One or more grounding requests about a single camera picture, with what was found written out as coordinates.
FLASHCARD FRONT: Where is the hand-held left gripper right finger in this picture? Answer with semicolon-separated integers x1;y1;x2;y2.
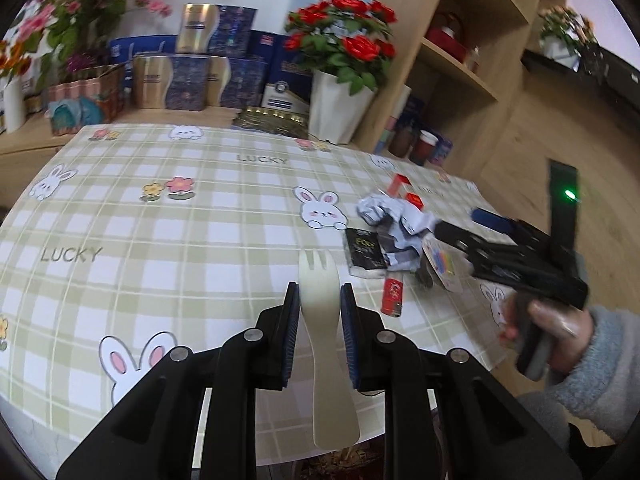
340;284;583;480

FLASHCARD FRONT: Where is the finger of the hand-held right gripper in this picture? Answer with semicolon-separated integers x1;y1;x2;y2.
471;207;527;237
433;220;512;274

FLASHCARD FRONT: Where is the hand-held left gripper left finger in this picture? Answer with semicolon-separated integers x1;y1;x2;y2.
55;282;301;480

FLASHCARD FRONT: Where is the colourful printed white wrapper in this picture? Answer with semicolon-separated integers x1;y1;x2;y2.
421;236;467;294

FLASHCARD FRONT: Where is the white plastic spork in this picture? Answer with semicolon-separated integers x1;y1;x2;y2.
298;250;362;450

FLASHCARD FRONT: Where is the white blue paper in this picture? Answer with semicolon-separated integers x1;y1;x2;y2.
356;194;442;272

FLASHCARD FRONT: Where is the red lighter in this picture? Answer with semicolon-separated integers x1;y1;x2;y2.
381;279;406;318

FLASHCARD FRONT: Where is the red cigarette box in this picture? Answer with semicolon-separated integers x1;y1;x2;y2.
386;173;426;212

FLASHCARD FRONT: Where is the black tissue packet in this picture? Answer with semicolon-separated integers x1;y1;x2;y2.
344;227;390;279

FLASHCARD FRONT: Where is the brown plastic bin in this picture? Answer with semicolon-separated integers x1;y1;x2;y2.
295;394;452;480

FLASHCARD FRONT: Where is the person's right forearm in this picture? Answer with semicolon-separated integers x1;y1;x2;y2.
547;305;640;447

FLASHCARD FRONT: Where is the person's right hand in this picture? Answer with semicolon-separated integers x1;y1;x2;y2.
499;300;597;387

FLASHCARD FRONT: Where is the small blue box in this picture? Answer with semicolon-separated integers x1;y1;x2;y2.
429;134;454;164

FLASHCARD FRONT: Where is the red cup white rim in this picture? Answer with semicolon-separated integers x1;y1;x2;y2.
411;129;437;167

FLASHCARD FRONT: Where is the brown cup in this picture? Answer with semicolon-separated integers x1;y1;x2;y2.
389;125;417;159

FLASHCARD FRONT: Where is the dark blue printed gift box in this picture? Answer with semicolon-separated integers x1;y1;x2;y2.
400;96;427;132

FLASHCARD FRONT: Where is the checked bunny tablecloth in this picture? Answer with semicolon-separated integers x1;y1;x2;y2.
0;122;517;467

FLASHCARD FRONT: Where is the stack of pastel cups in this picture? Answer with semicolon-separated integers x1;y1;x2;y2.
384;84;414;147

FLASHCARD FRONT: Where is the white faceted flower pot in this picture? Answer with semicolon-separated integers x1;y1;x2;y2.
306;69;377;144

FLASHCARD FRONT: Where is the black shelf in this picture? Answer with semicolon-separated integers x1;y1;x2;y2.
521;44;640;132

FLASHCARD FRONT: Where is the red basket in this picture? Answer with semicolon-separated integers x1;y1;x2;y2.
424;11;469;62

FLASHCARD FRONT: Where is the pink rose plant white pot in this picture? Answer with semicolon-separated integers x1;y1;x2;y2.
536;4;599;69

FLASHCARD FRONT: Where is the wooden shelf unit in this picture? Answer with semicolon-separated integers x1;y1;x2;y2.
354;0;547;162

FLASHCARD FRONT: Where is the gold leaf-shaped tray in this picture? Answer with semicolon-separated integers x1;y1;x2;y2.
231;106;309;137

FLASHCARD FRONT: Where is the red rose plant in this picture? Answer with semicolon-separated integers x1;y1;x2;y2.
284;0;399;97

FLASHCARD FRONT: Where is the dark blue box white emblem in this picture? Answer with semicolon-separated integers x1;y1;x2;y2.
261;59;312;114

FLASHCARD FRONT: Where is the gold and blue gift box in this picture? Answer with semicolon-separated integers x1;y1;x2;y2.
132;54;212;112
205;55;267;109
175;2;259;59

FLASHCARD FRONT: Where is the blue box with red label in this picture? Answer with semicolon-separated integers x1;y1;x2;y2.
249;29;292;63

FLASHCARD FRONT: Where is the striped scalloped planter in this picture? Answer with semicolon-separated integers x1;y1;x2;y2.
46;64;127;137

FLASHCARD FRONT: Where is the flat blue box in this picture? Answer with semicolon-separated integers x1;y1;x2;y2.
109;34;177;68

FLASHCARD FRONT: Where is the white vase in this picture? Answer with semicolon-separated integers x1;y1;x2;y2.
2;74;27;134

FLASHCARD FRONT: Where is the pink blossom artificial tree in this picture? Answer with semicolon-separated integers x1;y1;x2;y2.
0;0;172;88

